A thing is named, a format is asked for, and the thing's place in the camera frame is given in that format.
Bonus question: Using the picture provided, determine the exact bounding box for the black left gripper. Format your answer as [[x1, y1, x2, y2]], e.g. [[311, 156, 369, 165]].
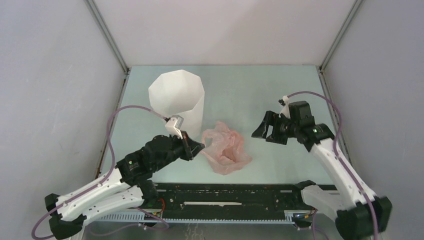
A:
[[153, 130, 205, 171]]

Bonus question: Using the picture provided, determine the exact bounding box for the light blue cable duct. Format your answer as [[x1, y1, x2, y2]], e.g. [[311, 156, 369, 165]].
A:
[[95, 211, 295, 225]]

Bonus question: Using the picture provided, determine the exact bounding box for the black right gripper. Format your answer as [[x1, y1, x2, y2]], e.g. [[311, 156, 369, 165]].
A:
[[251, 110, 298, 146]]

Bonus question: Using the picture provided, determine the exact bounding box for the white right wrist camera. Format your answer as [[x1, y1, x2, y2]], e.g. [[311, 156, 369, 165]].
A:
[[278, 95, 291, 119]]

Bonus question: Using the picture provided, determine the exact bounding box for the aluminium frame rail right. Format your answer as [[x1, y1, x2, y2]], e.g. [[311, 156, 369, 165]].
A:
[[319, 0, 365, 72]]

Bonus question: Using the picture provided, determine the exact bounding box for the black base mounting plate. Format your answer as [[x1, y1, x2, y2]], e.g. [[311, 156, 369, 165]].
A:
[[132, 182, 335, 220]]

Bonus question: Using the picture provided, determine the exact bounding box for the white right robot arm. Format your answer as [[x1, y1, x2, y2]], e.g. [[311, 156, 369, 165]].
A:
[[251, 100, 393, 240]]

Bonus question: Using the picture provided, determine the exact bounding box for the white faceted trash bin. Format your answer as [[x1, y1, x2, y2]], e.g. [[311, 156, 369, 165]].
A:
[[148, 69, 205, 138]]

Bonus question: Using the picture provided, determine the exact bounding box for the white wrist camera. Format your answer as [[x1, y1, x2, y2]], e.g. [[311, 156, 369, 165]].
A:
[[164, 115, 184, 139], [278, 95, 291, 119]]

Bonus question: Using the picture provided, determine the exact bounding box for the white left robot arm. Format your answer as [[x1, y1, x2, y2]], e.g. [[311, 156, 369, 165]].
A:
[[44, 131, 205, 240]]

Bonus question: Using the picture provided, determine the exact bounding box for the aluminium frame rail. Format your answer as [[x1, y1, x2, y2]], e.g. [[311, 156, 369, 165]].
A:
[[319, 0, 365, 72], [84, 0, 130, 75]]

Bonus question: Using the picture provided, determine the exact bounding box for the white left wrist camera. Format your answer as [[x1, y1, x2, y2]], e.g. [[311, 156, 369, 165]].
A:
[[164, 115, 184, 139]]

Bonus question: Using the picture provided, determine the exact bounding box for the aluminium frame rail left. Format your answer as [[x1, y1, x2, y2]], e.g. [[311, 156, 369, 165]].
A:
[[84, 0, 130, 75]]

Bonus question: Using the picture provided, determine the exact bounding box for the pink plastic trash bag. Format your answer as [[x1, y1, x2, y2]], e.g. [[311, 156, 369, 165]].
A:
[[201, 121, 253, 176]]

